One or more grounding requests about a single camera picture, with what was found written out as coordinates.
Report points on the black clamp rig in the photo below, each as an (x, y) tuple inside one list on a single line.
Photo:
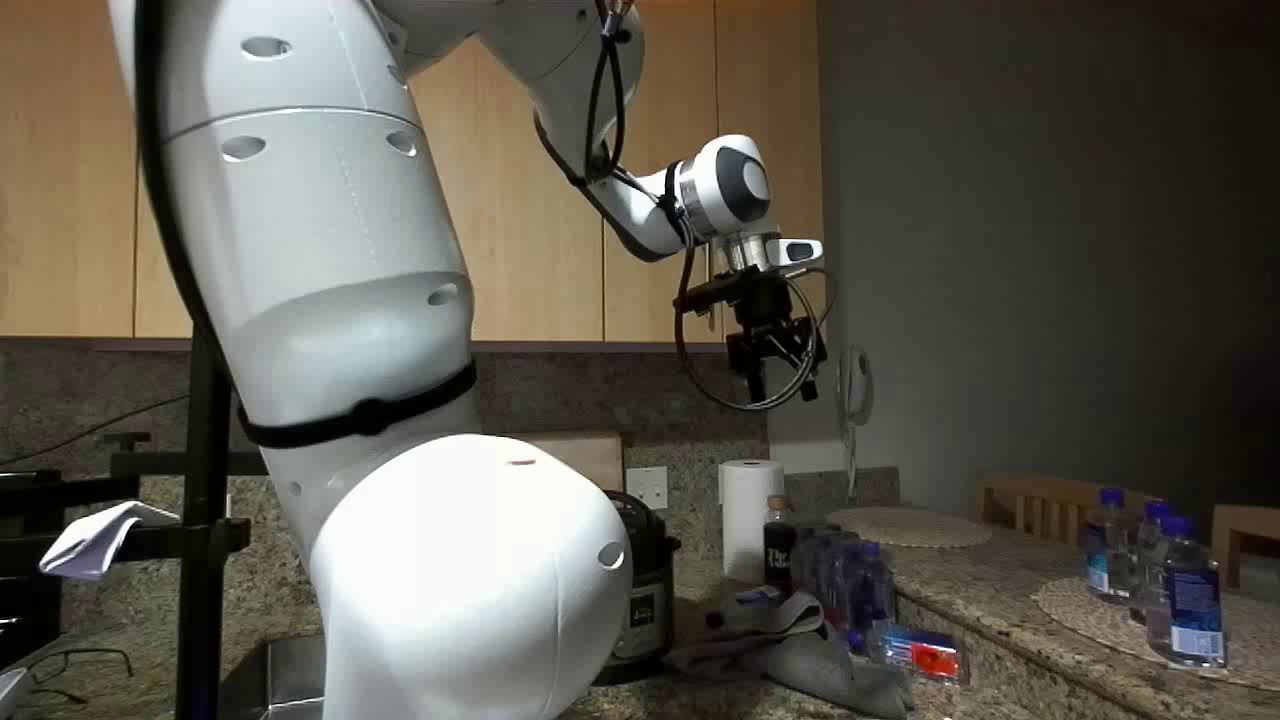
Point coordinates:
[(153, 466)]

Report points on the wooden cutting board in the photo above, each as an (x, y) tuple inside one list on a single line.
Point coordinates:
[(581, 462)]

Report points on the stainless steel sink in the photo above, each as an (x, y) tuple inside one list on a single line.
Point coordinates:
[(286, 674)]

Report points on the clear water bottle blue label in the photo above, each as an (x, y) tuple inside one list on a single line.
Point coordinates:
[(1104, 562), (1195, 604), (1149, 562)]

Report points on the white folded paper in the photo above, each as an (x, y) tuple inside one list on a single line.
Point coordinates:
[(101, 532)]

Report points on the white wall outlet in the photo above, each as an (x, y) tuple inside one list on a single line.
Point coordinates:
[(648, 490)]

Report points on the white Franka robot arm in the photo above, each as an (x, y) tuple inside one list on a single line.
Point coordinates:
[(333, 202)]

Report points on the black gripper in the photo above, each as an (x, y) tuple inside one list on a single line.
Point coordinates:
[(762, 300)]

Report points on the white paper towel roll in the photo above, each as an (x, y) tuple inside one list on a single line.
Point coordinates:
[(746, 512)]

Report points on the dark sauce bottle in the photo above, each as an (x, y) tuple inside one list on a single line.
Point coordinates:
[(777, 554)]

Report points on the red blue plastic package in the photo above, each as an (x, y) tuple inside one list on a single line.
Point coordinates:
[(927, 657)]

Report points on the wooden chair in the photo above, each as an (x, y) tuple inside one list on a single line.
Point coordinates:
[(1041, 506), (1247, 532)]

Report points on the light wooden wall cabinets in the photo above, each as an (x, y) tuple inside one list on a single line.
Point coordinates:
[(67, 160)]

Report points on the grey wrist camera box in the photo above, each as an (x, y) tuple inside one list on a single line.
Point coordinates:
[(797, 251)]

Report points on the black vertical stand pole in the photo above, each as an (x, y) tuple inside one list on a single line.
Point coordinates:
[(207, 532)]

